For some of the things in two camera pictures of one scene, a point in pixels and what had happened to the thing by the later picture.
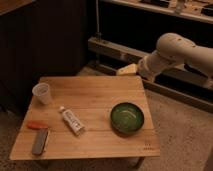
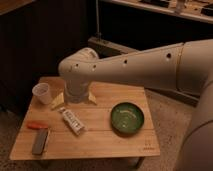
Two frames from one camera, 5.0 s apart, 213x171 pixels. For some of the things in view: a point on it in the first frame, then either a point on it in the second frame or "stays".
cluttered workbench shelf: [201, 10] stays
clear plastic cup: [43, 91] stays
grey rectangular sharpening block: [39, 141] stays
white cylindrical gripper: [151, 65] to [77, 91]
